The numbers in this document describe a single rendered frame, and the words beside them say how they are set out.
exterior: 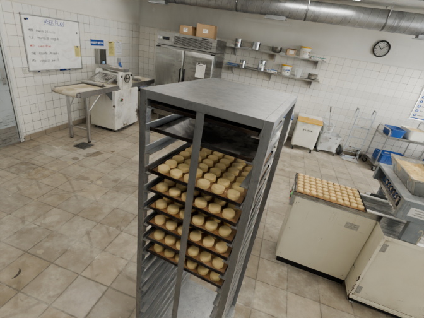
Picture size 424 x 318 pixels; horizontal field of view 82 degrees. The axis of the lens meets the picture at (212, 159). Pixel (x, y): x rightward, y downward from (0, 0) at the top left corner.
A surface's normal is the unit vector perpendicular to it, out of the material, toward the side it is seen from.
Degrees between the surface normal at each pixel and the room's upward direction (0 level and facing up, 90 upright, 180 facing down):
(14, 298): 0
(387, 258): 90
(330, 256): 90
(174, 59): 90
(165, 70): 90
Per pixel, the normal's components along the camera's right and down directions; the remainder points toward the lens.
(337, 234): -0.33, 0.37
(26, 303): 0.15, -0.89
